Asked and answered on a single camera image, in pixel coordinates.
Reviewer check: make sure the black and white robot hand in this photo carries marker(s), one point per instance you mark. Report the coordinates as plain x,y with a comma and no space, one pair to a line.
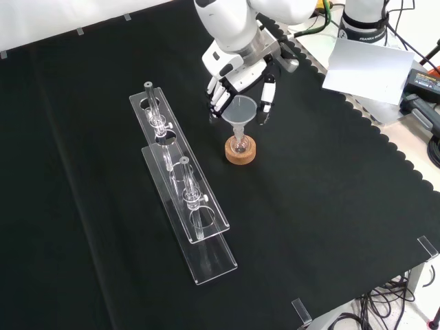
223,63

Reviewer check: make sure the translucent plastic funnel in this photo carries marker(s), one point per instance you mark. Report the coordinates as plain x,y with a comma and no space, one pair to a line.
239,111

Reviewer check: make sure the small round-bottom glass flask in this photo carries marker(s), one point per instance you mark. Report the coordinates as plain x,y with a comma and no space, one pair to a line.
239,146

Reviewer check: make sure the clear acrylic funnel stand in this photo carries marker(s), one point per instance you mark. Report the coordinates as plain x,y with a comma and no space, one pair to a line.
178,192

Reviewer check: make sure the clear cloth clamp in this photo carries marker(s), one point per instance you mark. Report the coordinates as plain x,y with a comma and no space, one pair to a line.
79,31
127,17
428,247
302,311
3,55

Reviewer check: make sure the yellow stop button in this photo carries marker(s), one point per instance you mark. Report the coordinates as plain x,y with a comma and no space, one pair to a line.
323,6

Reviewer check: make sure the pale board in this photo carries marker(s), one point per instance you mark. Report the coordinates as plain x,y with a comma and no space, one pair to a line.
368,70

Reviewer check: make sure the black bench cloth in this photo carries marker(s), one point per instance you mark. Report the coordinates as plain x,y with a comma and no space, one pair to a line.
309,206

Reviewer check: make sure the black power adapter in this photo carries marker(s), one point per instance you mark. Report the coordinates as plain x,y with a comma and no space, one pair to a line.
424,82

